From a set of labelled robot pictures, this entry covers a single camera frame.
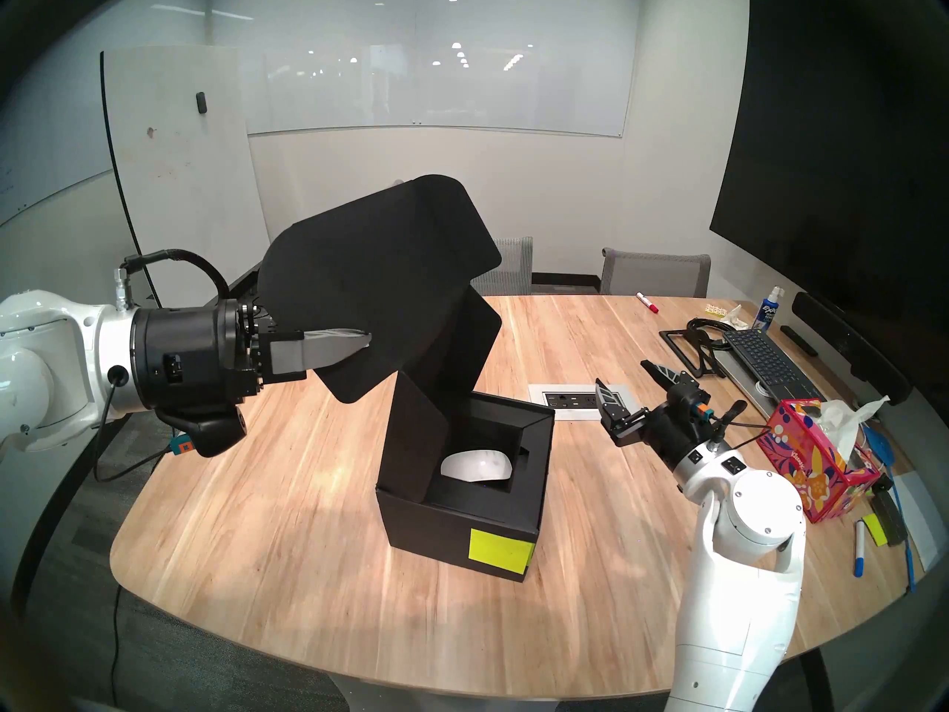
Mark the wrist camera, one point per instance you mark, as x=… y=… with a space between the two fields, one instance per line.
x=207 y=432
x=700 y=410

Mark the large wall glass whiteboard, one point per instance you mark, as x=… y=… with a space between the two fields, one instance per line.
x=445 y=87

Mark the black folding laptop stand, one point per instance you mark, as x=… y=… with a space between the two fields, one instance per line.
x=703 y=351

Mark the white paper sheet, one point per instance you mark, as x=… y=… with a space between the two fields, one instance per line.
x=923 y=518

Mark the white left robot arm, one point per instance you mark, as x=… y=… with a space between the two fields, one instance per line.
x=44 y=347

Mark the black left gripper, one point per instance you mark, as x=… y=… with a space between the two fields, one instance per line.
x=193 y=354

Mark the silver table power outlet panel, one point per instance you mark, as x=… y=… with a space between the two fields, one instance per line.
x=574 y=400

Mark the black video conference bar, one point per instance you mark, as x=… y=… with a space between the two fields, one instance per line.
x=852 y=347

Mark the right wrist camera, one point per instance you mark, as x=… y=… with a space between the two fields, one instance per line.
x=700 y=410

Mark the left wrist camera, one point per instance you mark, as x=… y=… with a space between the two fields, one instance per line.
x=207 y=432

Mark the white computer mouse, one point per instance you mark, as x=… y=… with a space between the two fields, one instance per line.
x=478 y=467

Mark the whiteboard cleaner spray bottle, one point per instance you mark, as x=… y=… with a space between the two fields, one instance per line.
x=766 y=317

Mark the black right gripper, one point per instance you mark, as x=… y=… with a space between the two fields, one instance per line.
x=671 y=432

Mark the black keyboard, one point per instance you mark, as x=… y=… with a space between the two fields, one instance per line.
x=767 y=362

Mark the large black wall screen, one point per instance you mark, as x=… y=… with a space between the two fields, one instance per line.
x=830 y=162

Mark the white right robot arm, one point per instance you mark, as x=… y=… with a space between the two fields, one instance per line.
x=741 y=569

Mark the grey mesh office chair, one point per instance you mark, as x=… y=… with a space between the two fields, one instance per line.
x=656 y=273
x=511 y=265

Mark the red capped whiteboard marker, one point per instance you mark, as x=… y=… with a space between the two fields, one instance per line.
x=646 y=302

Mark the crumpled white tissue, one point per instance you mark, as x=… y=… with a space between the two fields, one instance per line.
x=736 y=316

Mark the red floral tissue box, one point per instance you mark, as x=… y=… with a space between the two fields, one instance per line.
x=815 y=466

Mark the black felt board eraser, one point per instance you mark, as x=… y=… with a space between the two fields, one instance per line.
x=890 y=518

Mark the large neon yellow sticky sheet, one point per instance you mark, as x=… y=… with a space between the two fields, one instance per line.
x=502 y=549

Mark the black cardboard box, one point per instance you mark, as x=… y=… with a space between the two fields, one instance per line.
x=385 y=258

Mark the yellow sticky note pad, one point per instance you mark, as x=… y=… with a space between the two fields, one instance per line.
x=875 y=529

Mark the white tissue sheet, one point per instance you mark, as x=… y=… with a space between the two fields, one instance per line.
x=841 y=421

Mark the blue capped whiteboard marker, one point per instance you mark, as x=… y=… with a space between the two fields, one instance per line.
x=859 y=547

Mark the mobile whiteboard on stand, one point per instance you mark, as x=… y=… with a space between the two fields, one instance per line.
x=185 y=162

